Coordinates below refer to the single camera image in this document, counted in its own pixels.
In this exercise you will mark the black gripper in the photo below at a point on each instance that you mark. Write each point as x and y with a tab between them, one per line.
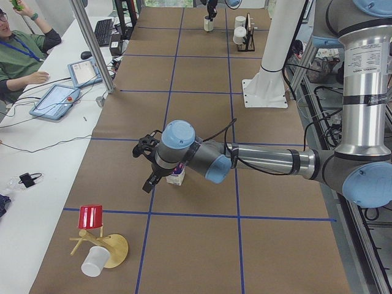
211	7
157	171

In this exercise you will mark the white mug with handle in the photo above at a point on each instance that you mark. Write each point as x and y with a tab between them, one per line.
208	24

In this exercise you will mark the blue white milk carton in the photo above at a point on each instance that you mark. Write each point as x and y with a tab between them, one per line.
177	175

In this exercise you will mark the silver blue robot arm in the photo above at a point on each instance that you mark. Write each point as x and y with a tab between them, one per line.
359	166
231	4

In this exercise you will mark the white upturned cup left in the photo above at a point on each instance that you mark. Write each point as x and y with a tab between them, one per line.
240	21

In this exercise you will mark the white upturned cup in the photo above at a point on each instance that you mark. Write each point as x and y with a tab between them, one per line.
240	21
239	34

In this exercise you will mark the white upturned cup right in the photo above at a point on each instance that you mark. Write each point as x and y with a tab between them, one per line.
239	34

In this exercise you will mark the red plastic cup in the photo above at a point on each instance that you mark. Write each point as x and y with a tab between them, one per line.
90	216

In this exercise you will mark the wooden cup tree stand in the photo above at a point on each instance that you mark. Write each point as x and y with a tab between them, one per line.
116	244

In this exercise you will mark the white plastic cup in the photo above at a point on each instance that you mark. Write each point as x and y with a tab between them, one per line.
95	261

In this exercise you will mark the black keyboard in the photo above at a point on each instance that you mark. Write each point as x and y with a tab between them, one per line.
103	31

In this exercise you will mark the teach pendant near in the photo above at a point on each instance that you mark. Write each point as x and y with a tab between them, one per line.
56	102

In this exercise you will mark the teach pendant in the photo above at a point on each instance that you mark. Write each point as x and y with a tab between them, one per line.
84	73
56	102

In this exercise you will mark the teach pendant far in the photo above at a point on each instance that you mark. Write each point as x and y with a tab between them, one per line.
84	73

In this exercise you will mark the black computer mouse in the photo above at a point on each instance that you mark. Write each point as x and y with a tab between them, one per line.
85	55

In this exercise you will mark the person in green shirt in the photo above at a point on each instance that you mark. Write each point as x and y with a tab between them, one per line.
23	54

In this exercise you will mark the black wire cup rack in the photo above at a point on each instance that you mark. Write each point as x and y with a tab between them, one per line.
248	44

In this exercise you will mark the white camera stand base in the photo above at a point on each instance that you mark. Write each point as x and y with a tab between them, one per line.
266	89

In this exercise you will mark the aluminium profile post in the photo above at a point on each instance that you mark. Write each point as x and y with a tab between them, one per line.
90	39

